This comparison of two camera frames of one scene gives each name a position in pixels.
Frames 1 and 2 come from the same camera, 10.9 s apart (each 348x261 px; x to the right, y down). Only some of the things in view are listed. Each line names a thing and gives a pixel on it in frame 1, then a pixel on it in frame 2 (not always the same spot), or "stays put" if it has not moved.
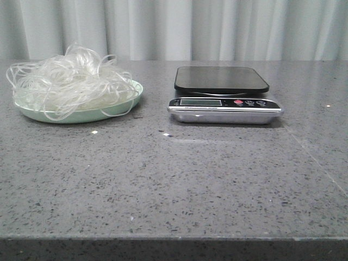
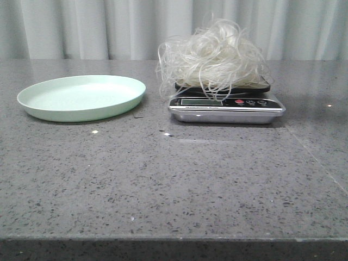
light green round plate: (79, 105) stays put
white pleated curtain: (176, 30) stays put
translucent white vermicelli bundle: (75, 79) -> (218, 57)
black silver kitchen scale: (223, 95) stays put
